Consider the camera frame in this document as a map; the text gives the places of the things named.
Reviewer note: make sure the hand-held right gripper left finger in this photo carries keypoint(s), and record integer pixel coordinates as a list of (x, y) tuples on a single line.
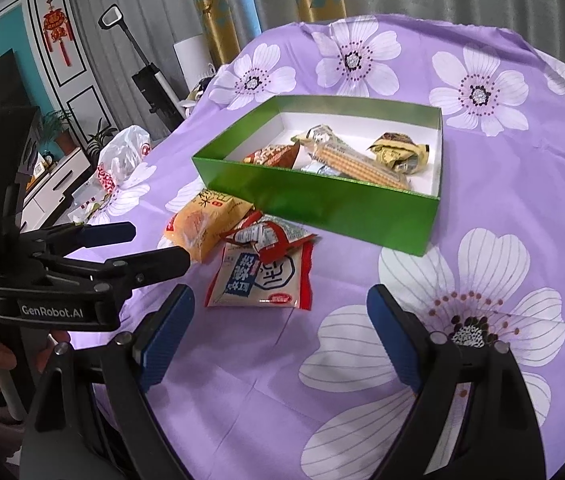
[(167, 335)]

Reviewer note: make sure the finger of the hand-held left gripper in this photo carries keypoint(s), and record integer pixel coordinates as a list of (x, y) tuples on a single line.
[(162, 260), (110, 232)]

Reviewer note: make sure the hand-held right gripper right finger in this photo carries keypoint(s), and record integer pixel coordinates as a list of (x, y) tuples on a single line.
[(392, 340)]

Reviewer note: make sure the orange snack packet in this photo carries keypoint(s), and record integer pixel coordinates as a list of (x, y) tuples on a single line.
[(202, 225)]

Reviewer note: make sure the large white red snack packet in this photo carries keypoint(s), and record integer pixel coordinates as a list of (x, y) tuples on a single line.
[(257, 280)]

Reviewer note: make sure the small red snack packet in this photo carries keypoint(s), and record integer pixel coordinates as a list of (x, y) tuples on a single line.
[(267, 235)]

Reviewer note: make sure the green cardboard box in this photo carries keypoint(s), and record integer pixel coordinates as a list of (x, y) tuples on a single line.
[(337, 205)]

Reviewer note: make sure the red panda snack packet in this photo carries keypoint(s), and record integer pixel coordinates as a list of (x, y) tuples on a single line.
[(272, 156)]

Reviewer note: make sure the corn print snack packet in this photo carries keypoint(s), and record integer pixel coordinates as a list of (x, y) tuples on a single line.
[(357, 162)]

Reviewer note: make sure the brown yellow snack packet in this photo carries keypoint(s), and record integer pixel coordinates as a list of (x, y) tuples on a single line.
[(397, 152)]

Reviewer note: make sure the white television cabinet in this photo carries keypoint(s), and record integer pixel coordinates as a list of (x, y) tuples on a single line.
[(57, 175)]

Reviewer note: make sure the white plastic bag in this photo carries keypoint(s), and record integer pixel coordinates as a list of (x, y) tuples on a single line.
[(122, 155)]

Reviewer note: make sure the potted plant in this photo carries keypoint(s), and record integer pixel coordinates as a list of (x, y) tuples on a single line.
[(57, 127), (102, 137)]

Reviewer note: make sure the black white floor washer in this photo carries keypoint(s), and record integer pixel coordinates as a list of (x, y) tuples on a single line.
[(150, 85)]

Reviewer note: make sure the purple floral cloth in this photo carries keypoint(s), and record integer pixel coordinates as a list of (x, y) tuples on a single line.
[(487, 200)]

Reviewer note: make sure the dark patterned cloth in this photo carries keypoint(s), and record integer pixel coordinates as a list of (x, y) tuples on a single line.
[(200, 87)]

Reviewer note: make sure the white rectangular unit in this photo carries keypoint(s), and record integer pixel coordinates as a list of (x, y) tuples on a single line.
[(192, 60)]

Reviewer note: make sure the red knot wall decoration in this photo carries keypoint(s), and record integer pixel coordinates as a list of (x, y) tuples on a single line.
[(57, 30)]

